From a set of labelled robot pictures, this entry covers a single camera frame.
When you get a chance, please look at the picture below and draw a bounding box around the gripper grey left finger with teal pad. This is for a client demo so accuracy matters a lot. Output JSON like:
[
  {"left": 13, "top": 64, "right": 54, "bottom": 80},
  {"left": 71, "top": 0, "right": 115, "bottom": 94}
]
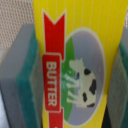
[{"left": 0, "top": 24, "right": 43, "bottom": 128}]

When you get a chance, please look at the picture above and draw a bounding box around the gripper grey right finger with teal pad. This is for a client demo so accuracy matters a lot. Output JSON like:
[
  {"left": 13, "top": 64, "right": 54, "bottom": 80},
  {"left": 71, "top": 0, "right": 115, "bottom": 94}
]
[{"left": 107, "top": 28, "right": 128, "bottom": 128}]

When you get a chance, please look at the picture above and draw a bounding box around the yellow toy butter box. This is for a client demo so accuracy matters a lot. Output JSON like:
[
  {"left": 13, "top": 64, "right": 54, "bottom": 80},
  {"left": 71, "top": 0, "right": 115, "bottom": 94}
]
[{"left": 33, "top": 0, "right": 128, "bottom": 128}]

